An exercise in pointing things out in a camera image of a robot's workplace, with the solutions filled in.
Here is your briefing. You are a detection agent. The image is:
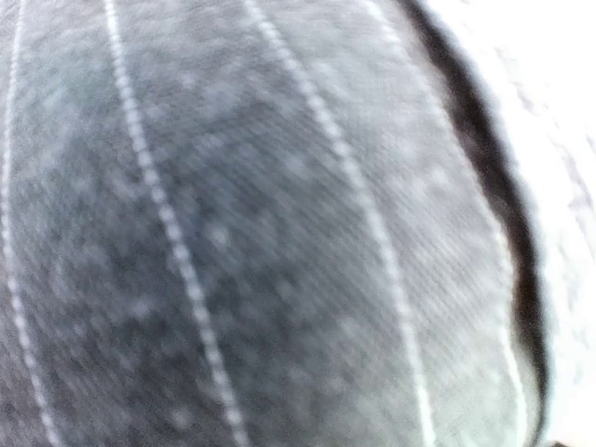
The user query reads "dark grey pinstriped shirt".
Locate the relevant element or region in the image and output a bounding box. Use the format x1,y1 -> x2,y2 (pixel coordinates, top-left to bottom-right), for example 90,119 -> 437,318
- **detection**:
1,1 -> 545,446

